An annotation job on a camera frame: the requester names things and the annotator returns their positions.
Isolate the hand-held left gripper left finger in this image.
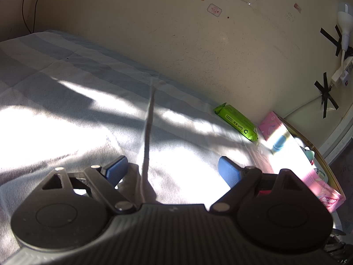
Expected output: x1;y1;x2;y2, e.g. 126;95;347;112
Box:
41;156;137;214

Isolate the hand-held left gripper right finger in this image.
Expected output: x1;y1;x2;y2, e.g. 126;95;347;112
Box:
210;156;312;214

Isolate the pink gold tin box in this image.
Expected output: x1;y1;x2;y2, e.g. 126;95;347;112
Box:
258;111;346;213

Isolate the green wet wipes pack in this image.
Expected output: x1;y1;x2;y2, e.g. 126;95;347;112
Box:
213;103;259;144

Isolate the grey striped bedsheet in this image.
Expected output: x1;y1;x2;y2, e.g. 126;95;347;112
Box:
0;29;278;257

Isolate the black tape strip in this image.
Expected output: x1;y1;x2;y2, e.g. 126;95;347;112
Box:
320;28;345;48
334;24;344;56
315;80;340;110
321;73;331;119

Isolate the white power strip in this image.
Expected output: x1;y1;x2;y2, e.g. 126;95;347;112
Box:
331;57;353;87

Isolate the white gooseneck bulb lamp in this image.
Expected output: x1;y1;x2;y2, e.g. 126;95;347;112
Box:
336;2;353;85

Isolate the grey power cable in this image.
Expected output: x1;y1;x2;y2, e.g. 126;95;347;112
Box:
284;92;324;118

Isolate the white red outlined wall sticker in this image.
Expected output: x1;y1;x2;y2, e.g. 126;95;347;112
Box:
207;3;223;17

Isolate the brown thin cable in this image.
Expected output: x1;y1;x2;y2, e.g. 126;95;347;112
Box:
21;0;33;34

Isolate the black thin cable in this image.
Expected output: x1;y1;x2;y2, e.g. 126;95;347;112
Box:
32;0;47;32

